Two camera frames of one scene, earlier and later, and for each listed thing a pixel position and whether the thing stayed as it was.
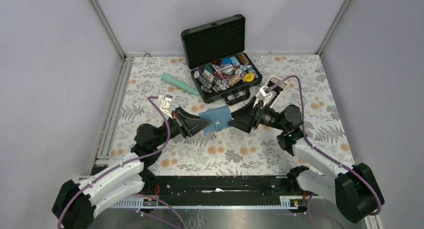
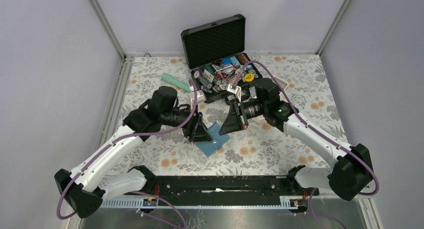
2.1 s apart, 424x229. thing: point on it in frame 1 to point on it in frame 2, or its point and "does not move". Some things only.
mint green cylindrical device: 168,78 does not move
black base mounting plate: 218,186 does not move
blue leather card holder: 219,117 to 218,140
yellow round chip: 249,77 does not move
